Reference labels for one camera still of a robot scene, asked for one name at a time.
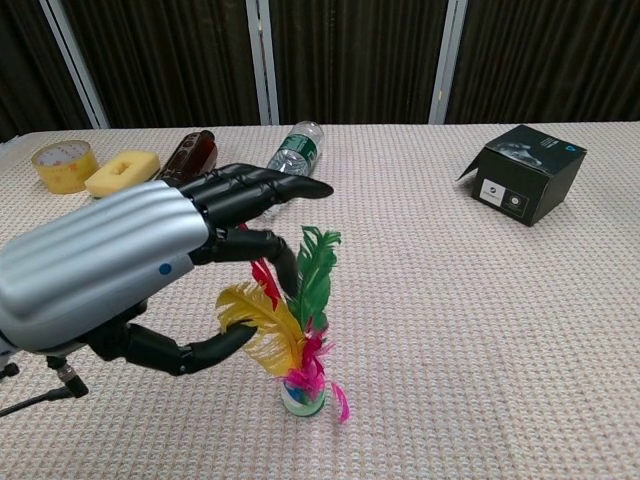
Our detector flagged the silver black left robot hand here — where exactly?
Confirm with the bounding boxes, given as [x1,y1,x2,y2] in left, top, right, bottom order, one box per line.
[0,162,335,377]

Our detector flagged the colourful feather shuttlecock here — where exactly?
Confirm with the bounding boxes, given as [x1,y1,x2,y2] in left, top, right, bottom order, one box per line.
[215,225,351,425]

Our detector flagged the clear water bottle green label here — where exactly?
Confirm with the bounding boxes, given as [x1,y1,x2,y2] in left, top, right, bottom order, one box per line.
[266,119,325,176]

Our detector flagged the yellow sponge with green pad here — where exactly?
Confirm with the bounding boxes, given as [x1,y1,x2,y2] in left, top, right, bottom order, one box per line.
[84,151,162,200]

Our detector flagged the black cardboard box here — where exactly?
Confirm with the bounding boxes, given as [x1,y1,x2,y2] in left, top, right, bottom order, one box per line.
[454,124,587,228]

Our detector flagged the black cable with connector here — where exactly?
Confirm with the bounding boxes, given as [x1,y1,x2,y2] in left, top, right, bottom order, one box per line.
[0,349,90,418]

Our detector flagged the grey partition frame post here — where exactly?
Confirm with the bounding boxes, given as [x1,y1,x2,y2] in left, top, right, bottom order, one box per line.
[428,0,468,126]
[245,0,281,126]
[39,0,111,129]

